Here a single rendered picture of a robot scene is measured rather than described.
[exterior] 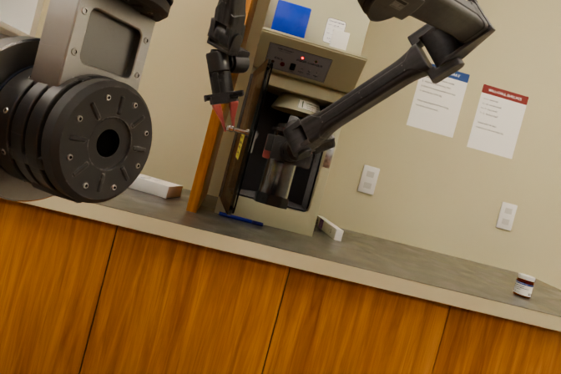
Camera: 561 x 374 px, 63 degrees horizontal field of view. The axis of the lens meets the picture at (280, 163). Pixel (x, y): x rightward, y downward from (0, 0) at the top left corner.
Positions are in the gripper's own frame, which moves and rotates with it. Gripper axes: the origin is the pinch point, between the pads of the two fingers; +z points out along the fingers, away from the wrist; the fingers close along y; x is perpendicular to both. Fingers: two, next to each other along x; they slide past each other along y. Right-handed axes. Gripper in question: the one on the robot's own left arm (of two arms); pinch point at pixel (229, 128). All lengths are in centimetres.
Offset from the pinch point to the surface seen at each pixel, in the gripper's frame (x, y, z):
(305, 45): -10.1, -26.5, -20.0
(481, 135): -56, -109, 20
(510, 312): 16, -65, 60
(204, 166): -13.3, 8.1, 10.1
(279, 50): -13.5, -19.2, -20.0
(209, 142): -13.4, 5.5, 3.4
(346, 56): -8.7, -37.9, -15.2
